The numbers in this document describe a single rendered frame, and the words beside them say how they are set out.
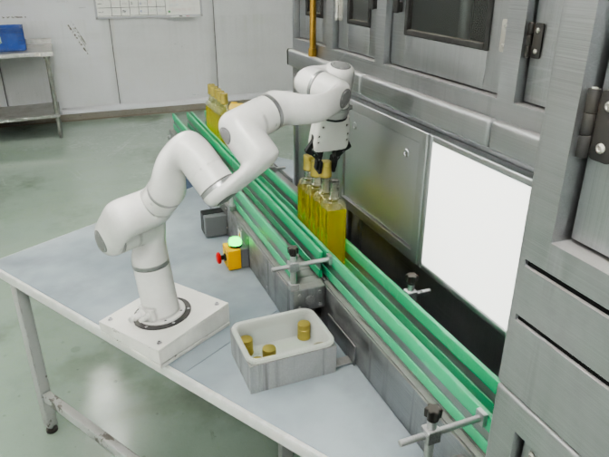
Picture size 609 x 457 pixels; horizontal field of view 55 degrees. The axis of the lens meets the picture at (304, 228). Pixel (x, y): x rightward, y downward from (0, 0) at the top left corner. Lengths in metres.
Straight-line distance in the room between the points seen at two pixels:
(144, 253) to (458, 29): 0.90
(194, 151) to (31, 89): 6.14
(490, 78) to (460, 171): 0.20
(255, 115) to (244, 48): 6.35
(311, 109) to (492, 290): 0.55
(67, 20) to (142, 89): 1.07
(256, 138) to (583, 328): 0.82
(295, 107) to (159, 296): 0.61
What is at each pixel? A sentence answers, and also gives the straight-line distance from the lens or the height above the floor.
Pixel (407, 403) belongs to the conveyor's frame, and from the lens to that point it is 1.30.
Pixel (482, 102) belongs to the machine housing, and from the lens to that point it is 1.25.
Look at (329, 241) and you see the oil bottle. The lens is 1.60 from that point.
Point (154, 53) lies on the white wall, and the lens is 7.36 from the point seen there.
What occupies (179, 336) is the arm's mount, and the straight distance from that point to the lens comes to 1.53.
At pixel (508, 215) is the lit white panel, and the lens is 1.18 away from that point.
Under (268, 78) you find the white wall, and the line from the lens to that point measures 7.74.
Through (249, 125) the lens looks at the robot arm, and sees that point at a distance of 1.24.
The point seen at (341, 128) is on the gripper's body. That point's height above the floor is 1.28.
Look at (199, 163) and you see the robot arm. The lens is 1.25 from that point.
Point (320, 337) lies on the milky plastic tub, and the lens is 1.50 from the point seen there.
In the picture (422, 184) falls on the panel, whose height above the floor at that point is 1.20.
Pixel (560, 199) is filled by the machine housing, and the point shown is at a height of 1.48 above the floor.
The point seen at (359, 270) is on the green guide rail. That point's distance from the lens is 1.59.
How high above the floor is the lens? 1.67
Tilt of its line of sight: 24 degrees down
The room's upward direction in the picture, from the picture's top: straight up
